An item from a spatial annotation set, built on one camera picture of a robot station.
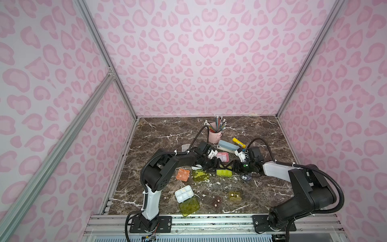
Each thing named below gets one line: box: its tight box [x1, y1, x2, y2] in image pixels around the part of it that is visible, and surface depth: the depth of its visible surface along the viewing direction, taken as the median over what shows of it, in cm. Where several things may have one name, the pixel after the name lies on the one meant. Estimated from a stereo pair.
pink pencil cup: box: [208, 122, 223, 144], surface depth 100 cm
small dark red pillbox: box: [212, 195, 223, 210], surface depth 81 cm
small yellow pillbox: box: [228, 190, 242, 201], surface depth 84 cm
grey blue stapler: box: [216, 139, 241, 153], surface depth 100 cm
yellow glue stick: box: [232, 137, 247, 149], surface depth 105 cm
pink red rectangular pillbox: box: [216, 152, 230, 163], surface depth 99 cm
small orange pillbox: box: [175, 168, 190, 183], surface depth 92 cm
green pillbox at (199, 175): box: [191, 168, 210, 182], surface depth 92 cm
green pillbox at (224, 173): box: [216, 168, 233, 178], surface depth 90 cm
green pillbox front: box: [174, 185, 200, 217], surface depth 82 cm
